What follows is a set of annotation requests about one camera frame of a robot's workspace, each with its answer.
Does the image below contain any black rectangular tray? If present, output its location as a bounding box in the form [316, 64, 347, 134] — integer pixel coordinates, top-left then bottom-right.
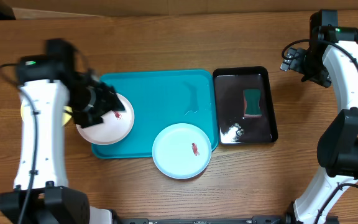
[213, 66, 278, 145]

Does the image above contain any yellow plate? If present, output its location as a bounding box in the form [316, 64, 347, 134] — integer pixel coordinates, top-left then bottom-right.
[21, 101, 72, 126]

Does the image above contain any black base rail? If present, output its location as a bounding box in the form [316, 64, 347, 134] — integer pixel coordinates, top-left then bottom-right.
[113, 214, 301, 224]

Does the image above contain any light blue plate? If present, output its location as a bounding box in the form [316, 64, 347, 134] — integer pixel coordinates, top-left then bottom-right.
[152, 123, 212, 180]

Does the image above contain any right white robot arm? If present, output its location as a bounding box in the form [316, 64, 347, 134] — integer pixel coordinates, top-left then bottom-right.
[281, 25, 358, 223]

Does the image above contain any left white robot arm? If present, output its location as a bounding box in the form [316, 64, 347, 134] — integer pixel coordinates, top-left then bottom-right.
[0, 53, 124, 223]

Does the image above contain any pink plate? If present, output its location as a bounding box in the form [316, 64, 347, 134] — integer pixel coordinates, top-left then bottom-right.
[76, 94, 135, 145]

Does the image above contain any teal plastic tray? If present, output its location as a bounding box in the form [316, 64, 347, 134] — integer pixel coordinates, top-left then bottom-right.
[91, 69, 219, 159]

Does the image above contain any green and pink sponge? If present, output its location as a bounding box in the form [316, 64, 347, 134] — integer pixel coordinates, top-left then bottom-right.
[243, 89, 262, 118]

